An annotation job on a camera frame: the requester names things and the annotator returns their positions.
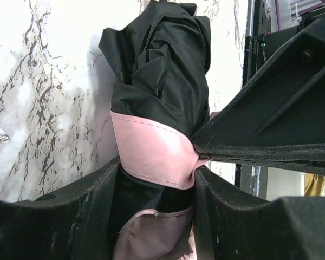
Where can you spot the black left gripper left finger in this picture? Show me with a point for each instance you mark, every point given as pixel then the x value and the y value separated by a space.
pixel 68 223

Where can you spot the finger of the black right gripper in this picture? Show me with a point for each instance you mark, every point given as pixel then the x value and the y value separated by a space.
pixel 278 118

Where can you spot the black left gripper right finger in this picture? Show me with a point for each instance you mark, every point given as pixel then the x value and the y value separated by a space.
pixel 232 224

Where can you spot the pink folding umbrella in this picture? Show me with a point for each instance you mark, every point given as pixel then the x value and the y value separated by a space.
pixel 160 99

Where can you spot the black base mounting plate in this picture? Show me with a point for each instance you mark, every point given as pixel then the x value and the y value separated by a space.
pixel 258 24

